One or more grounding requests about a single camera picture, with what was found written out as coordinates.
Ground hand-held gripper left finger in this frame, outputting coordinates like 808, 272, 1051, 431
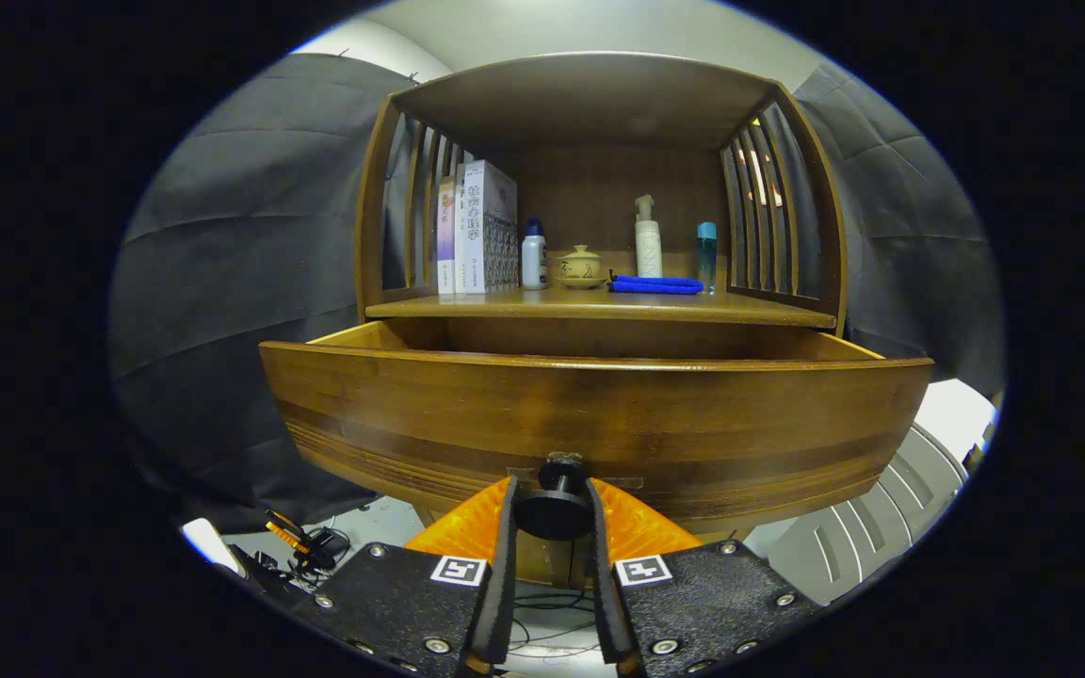
300, 476, 520, 678

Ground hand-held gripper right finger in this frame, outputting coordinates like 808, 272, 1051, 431
586, 476, 823, 678

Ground wooden drawer with black knob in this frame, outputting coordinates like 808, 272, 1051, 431
258, 318, 935, 543

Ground wooden countertop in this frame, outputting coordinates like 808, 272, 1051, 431
365, 285, 837, 331

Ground brown wooden cabinet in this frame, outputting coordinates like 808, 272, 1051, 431
354, 50, 850, 592

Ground orange black tool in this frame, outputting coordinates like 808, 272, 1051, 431
265, 508, 341, 571

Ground white appliance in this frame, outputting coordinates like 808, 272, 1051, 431
769, 379, 1000, 605

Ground folded blue cloth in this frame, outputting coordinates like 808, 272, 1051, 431
608, 274, 705, 296

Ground white flat panel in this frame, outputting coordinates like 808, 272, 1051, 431
183, 518, 247, 577

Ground yellow lidded teacup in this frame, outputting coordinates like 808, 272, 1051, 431
554, 245, 609, 290

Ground white bottle with blue cap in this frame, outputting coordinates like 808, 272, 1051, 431
521, 218, 549, 291

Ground white pump bottle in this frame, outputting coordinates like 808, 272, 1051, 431
634, 195, 664, 279

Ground blue glass bottle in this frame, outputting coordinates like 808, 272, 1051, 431
696, 222, 719, 295

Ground thick white book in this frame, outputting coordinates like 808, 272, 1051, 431
454, 159, 520, 295

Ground thin purple book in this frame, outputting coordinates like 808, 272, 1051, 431
436, 176, 458, 295

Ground black floor cables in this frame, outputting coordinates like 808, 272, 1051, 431
505, 589, 605, 660

